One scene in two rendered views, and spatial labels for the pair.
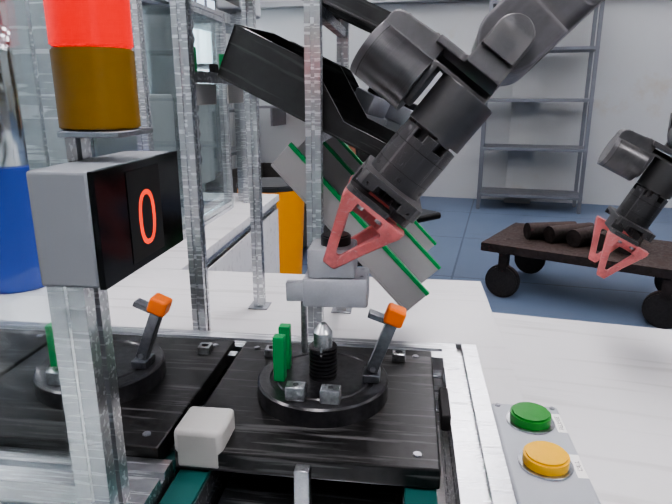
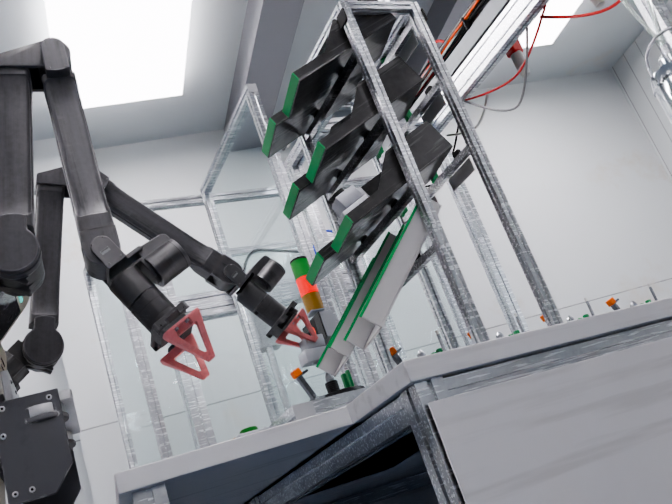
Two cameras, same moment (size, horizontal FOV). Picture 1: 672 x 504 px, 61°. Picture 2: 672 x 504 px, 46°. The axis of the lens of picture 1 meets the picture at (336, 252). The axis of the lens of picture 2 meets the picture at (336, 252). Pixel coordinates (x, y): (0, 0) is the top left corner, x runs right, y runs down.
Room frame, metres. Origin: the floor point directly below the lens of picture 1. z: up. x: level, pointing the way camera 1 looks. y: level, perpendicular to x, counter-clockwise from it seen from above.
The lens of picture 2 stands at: (2.07, -0.98, 0.66)
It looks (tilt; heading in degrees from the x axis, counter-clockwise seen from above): 20 degrees up; 143
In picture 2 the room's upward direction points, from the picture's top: 20 degrees counter-clockwise
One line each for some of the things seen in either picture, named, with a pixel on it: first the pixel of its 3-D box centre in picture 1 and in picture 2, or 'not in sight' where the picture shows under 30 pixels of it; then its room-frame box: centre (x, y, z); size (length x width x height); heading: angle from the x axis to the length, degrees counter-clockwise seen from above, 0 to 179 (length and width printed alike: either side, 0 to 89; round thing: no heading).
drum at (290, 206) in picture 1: (272, 235); not in sight; (3.74, 0.43, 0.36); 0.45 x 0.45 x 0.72
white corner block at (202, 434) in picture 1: (205, 437); not in sight; (0.47, 0.12, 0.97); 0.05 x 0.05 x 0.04; 83
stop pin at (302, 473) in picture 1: (302, 487); not in sight; (0.43, 0.03, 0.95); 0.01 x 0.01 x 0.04; 83
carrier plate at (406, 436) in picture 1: (323, 399); not in sight; (0.56, 0.01, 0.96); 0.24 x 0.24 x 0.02; 83
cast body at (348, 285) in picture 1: (326, 267); (316, 347); (0.55, 0.01, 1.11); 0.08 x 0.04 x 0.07; 84
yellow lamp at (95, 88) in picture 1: (96, 89); (313, 303); (0.38, 0.15, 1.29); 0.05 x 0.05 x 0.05
